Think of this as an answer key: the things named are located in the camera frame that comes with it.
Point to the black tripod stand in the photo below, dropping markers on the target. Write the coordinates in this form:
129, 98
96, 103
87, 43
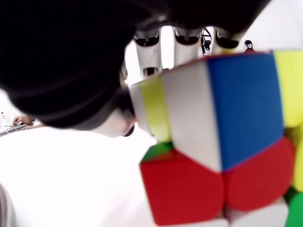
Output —
206, 45

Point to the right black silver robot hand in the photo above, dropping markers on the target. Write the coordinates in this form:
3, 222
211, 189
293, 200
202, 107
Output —
71, 59

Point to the seated person in white shirt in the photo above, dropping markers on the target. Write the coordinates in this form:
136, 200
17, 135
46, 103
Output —
23, 119

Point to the multicoloured Rubik's cube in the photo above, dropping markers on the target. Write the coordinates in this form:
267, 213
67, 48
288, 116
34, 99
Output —
246, 106

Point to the person in red top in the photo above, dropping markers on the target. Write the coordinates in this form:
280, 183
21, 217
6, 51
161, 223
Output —
249, 48

